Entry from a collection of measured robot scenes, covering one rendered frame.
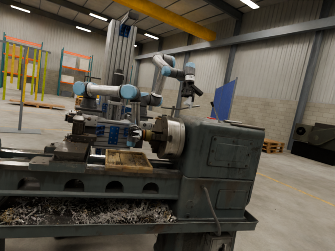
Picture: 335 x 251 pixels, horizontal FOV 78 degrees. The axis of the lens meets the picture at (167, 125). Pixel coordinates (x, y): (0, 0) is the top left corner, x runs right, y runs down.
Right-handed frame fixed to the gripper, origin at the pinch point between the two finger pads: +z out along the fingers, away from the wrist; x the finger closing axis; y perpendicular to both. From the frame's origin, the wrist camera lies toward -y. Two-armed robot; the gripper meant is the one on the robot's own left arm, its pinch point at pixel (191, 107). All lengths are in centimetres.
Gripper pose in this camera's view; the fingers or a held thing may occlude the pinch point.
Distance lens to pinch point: 153.1
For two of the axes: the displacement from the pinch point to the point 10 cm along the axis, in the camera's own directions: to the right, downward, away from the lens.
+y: -9.5, -1.4, -2.9
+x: 3.1, -1.9, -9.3
